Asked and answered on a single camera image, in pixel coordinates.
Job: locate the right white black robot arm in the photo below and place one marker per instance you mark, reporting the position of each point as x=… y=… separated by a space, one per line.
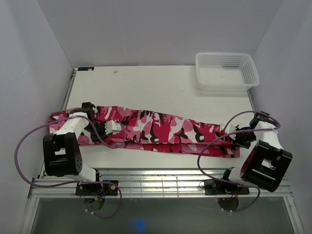
x=267 y=163

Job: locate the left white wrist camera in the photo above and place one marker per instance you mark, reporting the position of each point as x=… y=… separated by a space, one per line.
x=112 y=127

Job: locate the aluminium frame rail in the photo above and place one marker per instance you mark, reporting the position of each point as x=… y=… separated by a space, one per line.
x=133 y=184

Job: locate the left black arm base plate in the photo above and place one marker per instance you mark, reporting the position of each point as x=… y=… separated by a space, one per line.
x=109 y=189

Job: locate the small label sticker on table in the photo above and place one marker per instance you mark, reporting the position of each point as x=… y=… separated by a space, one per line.
x=85 y=68

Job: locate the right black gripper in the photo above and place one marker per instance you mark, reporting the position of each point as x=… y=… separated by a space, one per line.
x=238 y=142

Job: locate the pink camouflage trousers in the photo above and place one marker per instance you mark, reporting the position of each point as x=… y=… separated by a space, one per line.
x=165 y=133

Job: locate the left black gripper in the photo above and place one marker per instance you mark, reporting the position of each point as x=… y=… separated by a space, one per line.
x=103 y=133

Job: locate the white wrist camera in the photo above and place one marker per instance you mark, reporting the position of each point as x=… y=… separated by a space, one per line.
x=226 y=130
x=112 y=127

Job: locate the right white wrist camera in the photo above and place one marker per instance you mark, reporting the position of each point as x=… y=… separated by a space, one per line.
x=226 y=130

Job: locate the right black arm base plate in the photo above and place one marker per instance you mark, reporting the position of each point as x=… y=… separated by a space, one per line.
x=215 y=187

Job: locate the white plastic mesh basket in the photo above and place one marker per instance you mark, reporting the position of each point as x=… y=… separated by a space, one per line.
x=226 y=72

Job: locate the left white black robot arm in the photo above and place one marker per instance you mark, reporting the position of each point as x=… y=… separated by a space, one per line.
x=62 y=157

